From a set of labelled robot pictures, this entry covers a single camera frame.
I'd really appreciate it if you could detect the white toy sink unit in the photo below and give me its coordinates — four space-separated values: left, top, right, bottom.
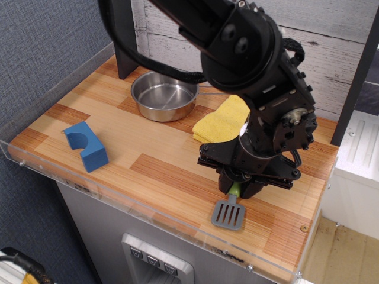
321 111 378 239

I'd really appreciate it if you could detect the black left upright post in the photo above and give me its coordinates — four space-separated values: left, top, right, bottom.
110 0 139 79

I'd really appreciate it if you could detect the clear acrylic table guard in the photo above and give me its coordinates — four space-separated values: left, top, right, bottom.
3 46 337 283

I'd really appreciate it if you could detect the folded yellow cloth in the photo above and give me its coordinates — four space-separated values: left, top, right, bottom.
192 95 250 143

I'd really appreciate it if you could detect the grey toy fridge cabinet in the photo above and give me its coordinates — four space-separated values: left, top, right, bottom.
57 183 272 283

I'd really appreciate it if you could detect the steel pan with wire handle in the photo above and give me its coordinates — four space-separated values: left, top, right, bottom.
130 70 229 122

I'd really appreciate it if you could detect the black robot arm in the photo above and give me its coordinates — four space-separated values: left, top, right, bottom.
155 1 317 199

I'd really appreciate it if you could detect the black upright post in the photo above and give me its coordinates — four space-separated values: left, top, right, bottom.
330 8 378 146
110 0 139 79

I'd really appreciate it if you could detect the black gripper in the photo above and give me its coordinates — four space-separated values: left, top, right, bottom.
198 136 301 199

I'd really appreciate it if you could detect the blue wooden arch block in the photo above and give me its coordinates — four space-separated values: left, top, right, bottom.
63 121 109 173

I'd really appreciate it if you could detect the yellow object at corner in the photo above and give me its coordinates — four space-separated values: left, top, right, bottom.
21 272 40 284

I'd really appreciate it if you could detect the green handled grey spatula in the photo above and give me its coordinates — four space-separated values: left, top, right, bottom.
211 183 246 231

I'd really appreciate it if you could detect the black right upright post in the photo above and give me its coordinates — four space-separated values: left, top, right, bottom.
330 8 378 146

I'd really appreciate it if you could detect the silver ice dispenser panel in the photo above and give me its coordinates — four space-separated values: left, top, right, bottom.
121 233 195 283

